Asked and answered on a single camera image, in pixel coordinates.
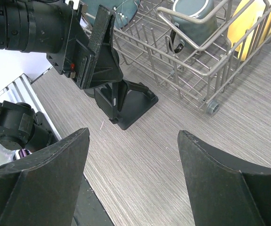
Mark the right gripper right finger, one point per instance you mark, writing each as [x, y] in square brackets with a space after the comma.
[224, 190]

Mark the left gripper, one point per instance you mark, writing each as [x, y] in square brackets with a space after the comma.
[89, 63]

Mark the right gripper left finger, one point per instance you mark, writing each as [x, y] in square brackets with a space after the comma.
[42, 188]

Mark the black folding phone stand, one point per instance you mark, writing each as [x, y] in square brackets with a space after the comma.
[138, 101]

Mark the black phone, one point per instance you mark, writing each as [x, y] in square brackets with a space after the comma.
[118, 94]

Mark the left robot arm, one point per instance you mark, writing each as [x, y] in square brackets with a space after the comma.
[53, 27]

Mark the teal plate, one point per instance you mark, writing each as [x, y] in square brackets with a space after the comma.
[125, 10]

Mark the wire dish rack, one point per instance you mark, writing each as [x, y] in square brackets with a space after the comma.
[195, 47]

